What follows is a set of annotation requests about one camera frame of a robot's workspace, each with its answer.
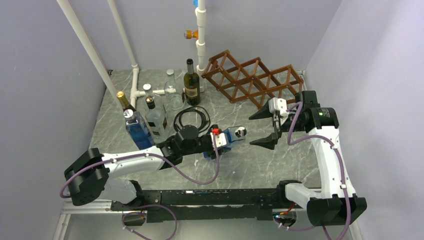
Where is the brown wooden wine rack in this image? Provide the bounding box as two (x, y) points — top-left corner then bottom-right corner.
(201, 49), (304, 109)

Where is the orange valve fitting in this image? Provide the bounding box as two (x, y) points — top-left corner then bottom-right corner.
(183, 30), (199, 40)

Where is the clear glass bottle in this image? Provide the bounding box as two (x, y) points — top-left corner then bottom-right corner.
(163, 69), (185, 111)
(142, 83), (154, 98)

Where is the purple cable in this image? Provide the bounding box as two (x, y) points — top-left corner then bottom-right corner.
(273, 100), (352, 240)
(59, 134), (221, 240)

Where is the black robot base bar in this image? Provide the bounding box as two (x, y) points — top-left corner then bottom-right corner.
(111, 187), (293, 223)

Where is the coiled black cable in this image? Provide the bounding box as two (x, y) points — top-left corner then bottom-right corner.
(173, 106), (212, 133)

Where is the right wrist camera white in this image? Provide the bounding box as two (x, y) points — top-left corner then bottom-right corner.
(268, 97), (289, 118)

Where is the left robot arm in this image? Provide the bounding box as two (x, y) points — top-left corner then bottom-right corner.
(59, 125), (245, 210)

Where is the white PVC pipe frame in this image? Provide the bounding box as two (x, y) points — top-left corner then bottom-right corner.
(57, 0), (207, 106)

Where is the brown gold-capped wine bottle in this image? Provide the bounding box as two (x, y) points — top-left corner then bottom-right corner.
(116, 91), (137, 112)

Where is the blue label clear bottle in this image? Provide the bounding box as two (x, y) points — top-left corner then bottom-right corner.
(123, 109), (155, 150)
(202, 125), (248, 161)

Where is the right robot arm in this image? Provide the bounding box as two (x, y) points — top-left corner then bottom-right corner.
(249, 90), (367, 227)

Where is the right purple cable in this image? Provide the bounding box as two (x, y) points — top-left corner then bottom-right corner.
(273, 100), (352, 240)

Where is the aluminium rail frame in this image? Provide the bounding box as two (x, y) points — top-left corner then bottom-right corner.
(52, 188), (362, 240)

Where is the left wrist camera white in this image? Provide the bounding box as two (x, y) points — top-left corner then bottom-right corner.
(210, 128), (230, 149)

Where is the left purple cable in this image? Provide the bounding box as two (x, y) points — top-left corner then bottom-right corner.
(59, 134), (221, 240)

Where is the dark green wine bottle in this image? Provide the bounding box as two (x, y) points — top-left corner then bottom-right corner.
(183, 58), (201, 106)

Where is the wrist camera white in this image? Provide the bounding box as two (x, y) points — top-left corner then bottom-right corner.
(268, 97), (289, 118)
(210, 128), (230, 149)

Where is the dark bottle black cap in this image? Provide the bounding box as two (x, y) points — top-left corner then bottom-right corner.
(145, 96), (168, 138)

